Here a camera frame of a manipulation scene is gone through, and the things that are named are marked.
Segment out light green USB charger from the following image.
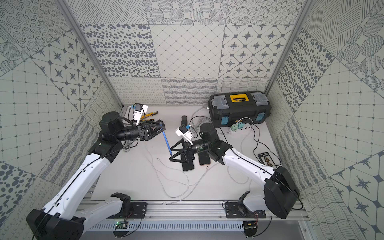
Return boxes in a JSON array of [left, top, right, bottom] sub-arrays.
[[231, 124, 238, 131]]

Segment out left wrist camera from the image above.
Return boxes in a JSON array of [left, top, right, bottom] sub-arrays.
[[132, 103, 149, 126]]

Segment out black phone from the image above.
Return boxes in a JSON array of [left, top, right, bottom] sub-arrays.
[[182, 161, 195, 172]]

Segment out white power strip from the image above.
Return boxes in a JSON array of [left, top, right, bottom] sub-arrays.
[[229, 124, 253, 133]]

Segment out pink case phone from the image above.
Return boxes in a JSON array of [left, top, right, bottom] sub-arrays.
[[198, 152, 211, 166]]

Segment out black terminal board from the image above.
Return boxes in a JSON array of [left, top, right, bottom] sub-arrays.
[[258, 152, 276, 167]]

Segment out black plastic toolbox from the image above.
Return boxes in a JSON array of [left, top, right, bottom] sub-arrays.
[[208, 91, 272, 128]]

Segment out black ribbed handle tube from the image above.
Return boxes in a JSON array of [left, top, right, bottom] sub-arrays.
[[181, 116, 189, 126]]

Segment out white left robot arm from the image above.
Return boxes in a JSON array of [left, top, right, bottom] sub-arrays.
[[26, 112, 166, 240]]

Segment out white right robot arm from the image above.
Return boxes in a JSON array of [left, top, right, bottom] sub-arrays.
[[170, 123, 300, 219]]

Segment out white phone charging cable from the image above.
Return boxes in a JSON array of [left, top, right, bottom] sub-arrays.
[[149, 149, 217, 205]]

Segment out teal USB charger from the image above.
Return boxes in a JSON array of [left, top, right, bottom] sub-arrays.
[[238, 122, 245, 129]]

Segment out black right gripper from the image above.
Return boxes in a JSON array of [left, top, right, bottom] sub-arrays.
[[169, 137, 211, 164]]

